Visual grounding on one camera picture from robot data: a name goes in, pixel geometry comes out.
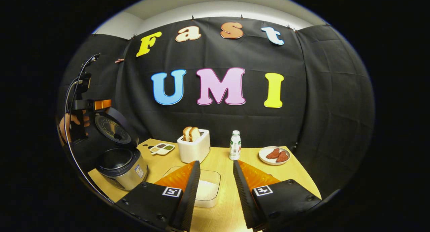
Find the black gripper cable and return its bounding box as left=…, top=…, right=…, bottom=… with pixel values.
left=63, top=53, right=116, bottom=204

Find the white divided condiment dish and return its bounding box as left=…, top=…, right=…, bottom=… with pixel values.
left=149, top=143, right=175, bottom=156

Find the dark grey rice cooker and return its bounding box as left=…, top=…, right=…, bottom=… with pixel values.
left=90, top=107, right=149, bottom=191

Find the black backdrop cloth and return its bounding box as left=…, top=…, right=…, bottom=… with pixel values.
left=57, top=16, right=375, bottom=199

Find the white plate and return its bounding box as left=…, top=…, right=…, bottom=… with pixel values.
left=258, top=146, right=291, bottom=166

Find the white toaster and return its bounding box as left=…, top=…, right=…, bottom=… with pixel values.
left=177, top=129, right=211, bottom=164

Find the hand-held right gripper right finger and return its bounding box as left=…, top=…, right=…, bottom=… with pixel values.
left=233, top=160, right=322, bottom=232

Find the clear plastic container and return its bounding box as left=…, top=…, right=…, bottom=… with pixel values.
left=161, top=166, right=221, bottom=208

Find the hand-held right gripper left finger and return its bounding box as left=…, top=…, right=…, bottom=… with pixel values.
left=116, top=160, right=201, bottom=232

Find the white milk bottle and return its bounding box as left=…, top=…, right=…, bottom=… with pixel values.
left=229, top=130, right=242, bottom=161

